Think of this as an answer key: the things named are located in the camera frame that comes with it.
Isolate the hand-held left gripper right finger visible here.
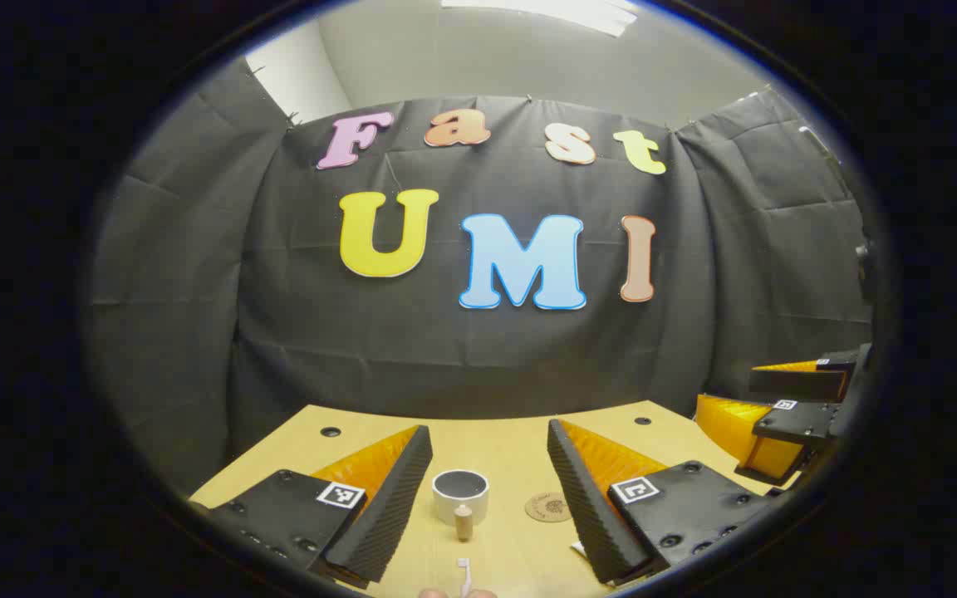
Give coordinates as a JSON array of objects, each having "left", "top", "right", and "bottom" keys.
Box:
[{"left": 547, "top": 418, "right": 778, "bottom": 585}]

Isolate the wooden desktop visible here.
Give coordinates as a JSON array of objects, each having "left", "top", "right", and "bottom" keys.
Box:
[{"left": 188, "top": 400, "right": 803, "bottom": 598}]

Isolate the ceiling light panel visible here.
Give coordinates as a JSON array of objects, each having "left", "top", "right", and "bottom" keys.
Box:
[{"left": 441, "top": 0, "right": 639, "bottom": 38}]

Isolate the white cup with wooden handle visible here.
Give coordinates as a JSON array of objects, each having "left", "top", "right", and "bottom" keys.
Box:
[{"left": 432, "top": 469, "right": 490, "bottom": 542}]

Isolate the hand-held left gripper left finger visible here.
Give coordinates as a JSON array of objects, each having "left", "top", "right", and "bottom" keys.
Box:
[{"left": 188, "top": 425, "right": 434, "bottom": 591}]

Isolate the round cork coaster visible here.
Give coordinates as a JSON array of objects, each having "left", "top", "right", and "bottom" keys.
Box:
[{"left": 525, "top": 492, "right": 573, "bottom": 523}]

